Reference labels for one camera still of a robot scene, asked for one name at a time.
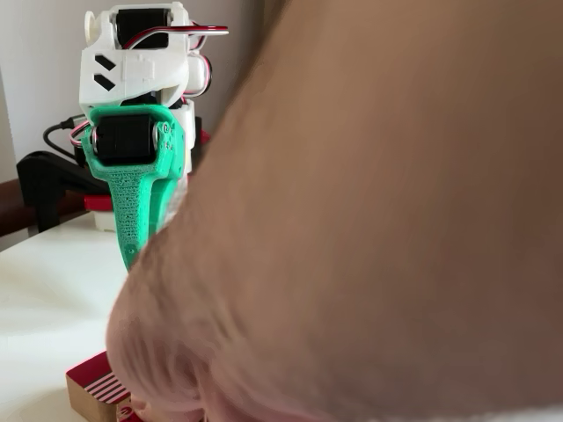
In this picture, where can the red painted wooden block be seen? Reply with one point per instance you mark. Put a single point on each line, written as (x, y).
(88, 382)

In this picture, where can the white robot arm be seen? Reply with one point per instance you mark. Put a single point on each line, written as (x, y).
(132, 70)

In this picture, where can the bare person's hand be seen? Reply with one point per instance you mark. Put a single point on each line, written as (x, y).
(352, 220)

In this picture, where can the black clamp with red trigger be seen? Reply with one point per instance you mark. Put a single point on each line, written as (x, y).
(199, 149)

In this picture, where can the black clamp with red pad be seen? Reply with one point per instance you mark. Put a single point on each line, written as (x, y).
(39, 176)

